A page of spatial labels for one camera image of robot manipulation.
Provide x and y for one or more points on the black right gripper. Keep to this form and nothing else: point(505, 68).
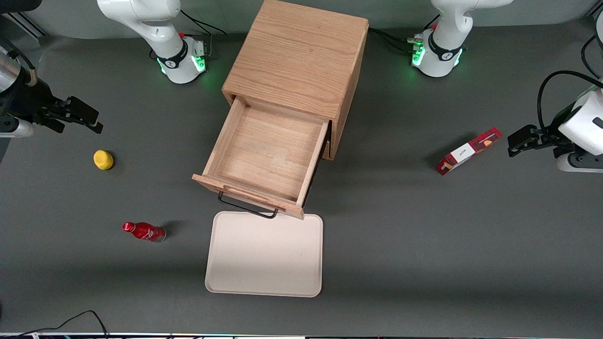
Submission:
point(29, 102)

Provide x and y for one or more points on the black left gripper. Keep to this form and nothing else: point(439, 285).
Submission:
point(548, 137)

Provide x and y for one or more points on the light wooden drawer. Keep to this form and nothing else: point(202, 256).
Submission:
point(268, 146)

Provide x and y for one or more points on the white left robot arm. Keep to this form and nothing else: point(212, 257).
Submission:
point(445, 47)

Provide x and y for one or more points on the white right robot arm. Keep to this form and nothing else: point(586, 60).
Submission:
point(141, 26)

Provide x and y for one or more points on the light wooden drawer cabinet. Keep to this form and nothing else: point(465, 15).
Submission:
point(301, 56)

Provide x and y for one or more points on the yellow lemon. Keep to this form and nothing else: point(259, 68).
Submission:
point(103, 159)

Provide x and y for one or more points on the red tartan cookie box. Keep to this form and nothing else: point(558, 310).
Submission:
point(466, 151)

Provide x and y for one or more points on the red soda bottle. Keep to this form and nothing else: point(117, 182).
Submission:
point(143, 231)

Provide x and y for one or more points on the beige rectangular plastic tray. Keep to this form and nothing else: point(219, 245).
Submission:
point(264, 256)

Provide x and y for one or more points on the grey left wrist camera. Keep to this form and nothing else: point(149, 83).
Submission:
point(582, 163)

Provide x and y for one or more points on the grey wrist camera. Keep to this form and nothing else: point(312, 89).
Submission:
point(582, 163)
point(16, 128)

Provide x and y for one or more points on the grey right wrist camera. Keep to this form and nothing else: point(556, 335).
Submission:
point(16, 128)

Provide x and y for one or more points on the aluminium frame rail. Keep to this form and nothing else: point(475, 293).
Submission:
point(26, 24)

